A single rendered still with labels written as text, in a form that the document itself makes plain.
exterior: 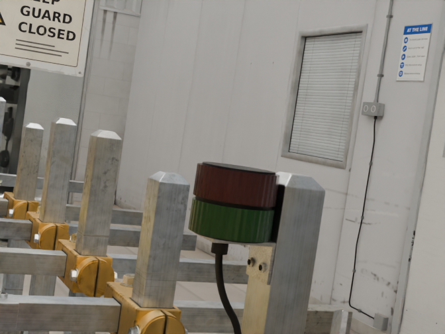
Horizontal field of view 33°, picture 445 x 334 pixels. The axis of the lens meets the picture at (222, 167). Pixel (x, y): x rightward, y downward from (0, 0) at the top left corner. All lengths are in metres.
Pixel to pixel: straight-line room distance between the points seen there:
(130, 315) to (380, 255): 3.99
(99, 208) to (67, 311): 0.24
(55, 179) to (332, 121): 4.23
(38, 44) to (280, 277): 2.31
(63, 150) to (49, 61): 1.57
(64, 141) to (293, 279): 0.75
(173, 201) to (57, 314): 0.17
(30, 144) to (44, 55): 1.33
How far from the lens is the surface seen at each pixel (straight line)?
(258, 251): 0.55
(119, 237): 1.34
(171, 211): 0.77
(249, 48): 6.61
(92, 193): 1.00
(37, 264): 1.05
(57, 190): 1.25
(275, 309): 0.55
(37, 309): 0.80
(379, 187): 4.78
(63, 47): 2.81
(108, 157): 1.00
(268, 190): 0.51
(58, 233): 1.23
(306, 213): 0.54
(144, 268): 0.78
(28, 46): 2.79
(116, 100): 9.50
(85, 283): 0.99
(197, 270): 1.12
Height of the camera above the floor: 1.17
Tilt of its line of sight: 3 degrees down
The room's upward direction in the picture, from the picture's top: 8 degrees clockwise
